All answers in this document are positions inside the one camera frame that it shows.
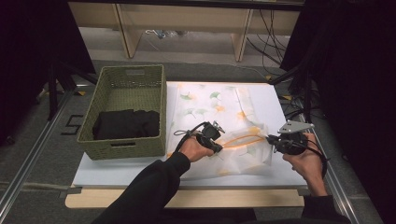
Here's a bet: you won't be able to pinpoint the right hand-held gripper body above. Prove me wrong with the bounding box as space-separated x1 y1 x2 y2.
275 120 316 156

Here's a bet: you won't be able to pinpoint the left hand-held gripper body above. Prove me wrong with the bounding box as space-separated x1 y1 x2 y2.
195 120 226 145

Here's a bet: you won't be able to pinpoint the white leaf-print zipper bag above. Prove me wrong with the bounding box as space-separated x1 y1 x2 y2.
166 82 274 180

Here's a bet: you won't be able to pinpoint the black cloth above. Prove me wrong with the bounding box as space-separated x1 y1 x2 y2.
92 108 161 141

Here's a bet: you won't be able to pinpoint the green woven basket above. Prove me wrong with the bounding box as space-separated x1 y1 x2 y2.
77 63 167 161

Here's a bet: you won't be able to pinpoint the person's left hand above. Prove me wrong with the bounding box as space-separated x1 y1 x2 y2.
179 135 217 163

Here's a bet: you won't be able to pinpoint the person's right hand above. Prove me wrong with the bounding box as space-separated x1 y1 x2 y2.
282 133 328 188

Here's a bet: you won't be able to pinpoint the black metal stand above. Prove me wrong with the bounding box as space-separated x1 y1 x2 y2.
268 52 316 124

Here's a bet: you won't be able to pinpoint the black curtain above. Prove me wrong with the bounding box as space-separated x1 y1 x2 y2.
0 0 96 147
279 0 396 224

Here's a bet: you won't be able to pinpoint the white foam board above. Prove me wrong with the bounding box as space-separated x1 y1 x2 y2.
73 81 309 189

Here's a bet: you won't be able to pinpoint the light wooden shelf unit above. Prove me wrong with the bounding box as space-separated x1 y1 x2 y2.
67 0 305 63

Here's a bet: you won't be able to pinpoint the black tripod stand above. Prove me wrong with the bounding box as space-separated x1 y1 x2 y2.
46 60 98 121

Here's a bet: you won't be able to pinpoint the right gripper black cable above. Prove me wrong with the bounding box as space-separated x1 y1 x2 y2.
292 139 330 179

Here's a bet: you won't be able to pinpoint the black floor cables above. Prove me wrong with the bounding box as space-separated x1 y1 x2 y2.
279 95 312 120

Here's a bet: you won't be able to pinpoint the metal floor rail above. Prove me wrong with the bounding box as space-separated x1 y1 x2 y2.
0 90 78 218
298 115 362 224

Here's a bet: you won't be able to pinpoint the hanging black cable bundle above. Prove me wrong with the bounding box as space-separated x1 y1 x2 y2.
247 8 288 68

